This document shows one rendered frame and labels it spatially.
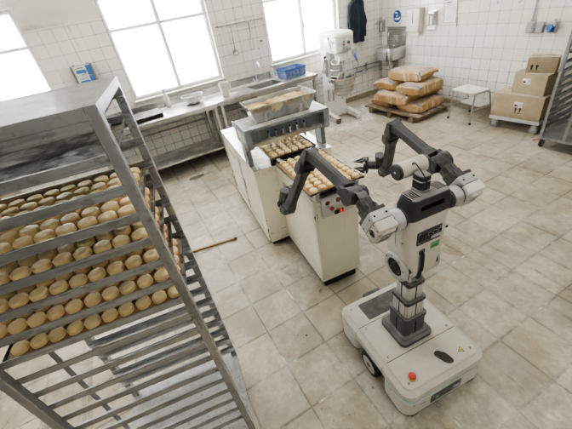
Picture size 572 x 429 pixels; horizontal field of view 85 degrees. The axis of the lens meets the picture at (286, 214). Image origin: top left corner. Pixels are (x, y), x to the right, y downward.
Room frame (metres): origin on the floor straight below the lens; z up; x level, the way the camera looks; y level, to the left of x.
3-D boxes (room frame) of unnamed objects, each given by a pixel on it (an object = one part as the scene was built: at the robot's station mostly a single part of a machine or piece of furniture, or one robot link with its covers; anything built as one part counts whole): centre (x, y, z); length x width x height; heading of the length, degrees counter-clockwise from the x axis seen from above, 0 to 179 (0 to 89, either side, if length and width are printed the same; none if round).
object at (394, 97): (5.26, -2.21, 0.32); 0.72 x 0.42 x 0.17; 26
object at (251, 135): (2.59, -0.11, 1.01); 0.72 x 0.33 x 0.34; 106
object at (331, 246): (2.10, -0.25, 0.45); 0.70 x 0.34 x 0.90; 16
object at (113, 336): (1.12, 0.79, 0.69); 0.64 x 0.03 x 0.03; 104
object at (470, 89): (4.51, -3.04, 0.23); 0.45 x 0.45 x 0.46; 14
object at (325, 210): (1.75, -0.35, 0.77); 0.24 x 0.04 x 0.14; 106
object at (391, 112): (5.34, -2.41, 0.06); 1.20 x 0.80 x 0.11; 24
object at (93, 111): (0.78, 0.39, 0.97); 0.03 x 0.03 x 1.70; 14
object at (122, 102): (1.22, 0.50, 0.97); 0.03 x 0.03 x 1.70; 14
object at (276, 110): (2.59, -0.11, 1.25); 0.56 x 0.29 x 0.14; 106
